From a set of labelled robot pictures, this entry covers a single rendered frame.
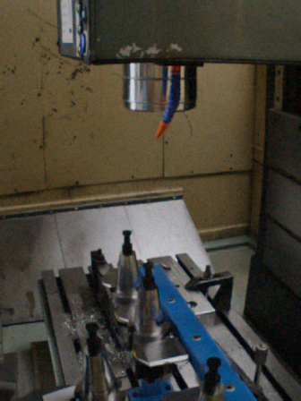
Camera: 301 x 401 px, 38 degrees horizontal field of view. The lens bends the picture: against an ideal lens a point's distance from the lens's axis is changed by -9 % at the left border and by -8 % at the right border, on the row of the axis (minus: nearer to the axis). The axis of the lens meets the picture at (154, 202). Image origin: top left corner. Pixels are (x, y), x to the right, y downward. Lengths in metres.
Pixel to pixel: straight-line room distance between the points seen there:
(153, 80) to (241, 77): 1.33
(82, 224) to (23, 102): 0.60
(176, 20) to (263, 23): 0.14
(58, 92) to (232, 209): 1.04
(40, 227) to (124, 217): 0.38
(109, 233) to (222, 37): 1.45
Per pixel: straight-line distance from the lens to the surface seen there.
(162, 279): 0.79
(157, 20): 0.65
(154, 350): 0.65
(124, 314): 0.72
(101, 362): 0.52
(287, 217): 1.38
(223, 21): 0.69
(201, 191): 2.26
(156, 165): 2.14
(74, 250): 1.96
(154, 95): 0.93
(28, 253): 1.95
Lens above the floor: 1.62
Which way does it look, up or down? 21 degrees down
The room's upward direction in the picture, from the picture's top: straight up
